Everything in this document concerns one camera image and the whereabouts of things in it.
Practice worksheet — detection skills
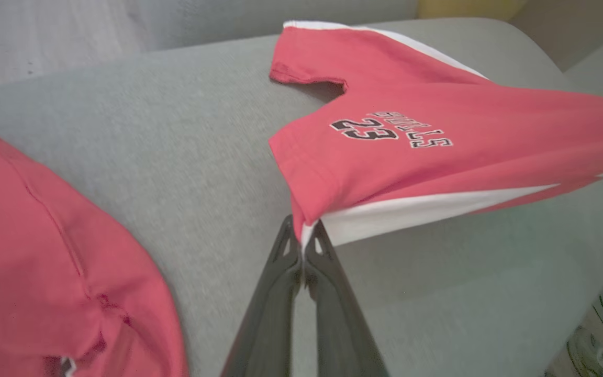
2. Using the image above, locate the red and white jersey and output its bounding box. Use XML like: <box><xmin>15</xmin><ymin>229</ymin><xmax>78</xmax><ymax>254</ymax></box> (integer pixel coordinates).
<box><xmin>0</xmin><ymin>127</ymin><xmax>189</xmax><ymax>377</ymax></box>

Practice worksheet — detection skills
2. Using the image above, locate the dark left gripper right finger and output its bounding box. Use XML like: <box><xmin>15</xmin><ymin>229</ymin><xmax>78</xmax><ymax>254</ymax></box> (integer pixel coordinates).
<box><xmin>304</xmin><ymin>221</ymin><xmax>388</xmax><ymax>377</ymax></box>

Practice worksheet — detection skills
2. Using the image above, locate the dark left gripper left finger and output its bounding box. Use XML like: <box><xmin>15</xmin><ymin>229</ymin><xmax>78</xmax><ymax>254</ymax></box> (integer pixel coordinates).
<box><xmin>220</xmin><ymin>215</ymin><xmax>302</xmax><ymax>377</ymax></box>

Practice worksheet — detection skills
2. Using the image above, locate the red Bulls 23 jersey shirt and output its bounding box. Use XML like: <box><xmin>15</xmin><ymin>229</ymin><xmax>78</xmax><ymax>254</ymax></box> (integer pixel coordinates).
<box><xmin>269</xmin><ymin>20</ymin><xmax>603</xmax><ymax>248</ymax></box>

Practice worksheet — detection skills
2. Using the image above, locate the yellow cushion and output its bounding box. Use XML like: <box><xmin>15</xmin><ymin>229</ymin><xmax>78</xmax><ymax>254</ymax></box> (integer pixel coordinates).
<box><xmin>419</xmin><ymin>0</ymin><xmax>527</xmax><ymax>21</ymax></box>

